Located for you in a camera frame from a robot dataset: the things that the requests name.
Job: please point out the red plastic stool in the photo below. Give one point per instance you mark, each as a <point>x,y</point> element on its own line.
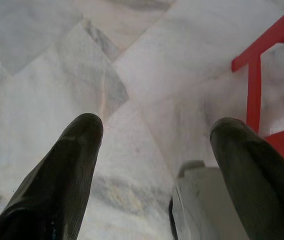
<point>254,87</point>

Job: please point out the light grey robot leg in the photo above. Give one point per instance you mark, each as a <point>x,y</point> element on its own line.
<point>202,200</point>

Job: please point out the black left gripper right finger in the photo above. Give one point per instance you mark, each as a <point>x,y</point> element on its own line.
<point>257,180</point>

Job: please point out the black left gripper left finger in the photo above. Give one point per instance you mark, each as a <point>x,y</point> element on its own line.
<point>57,180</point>

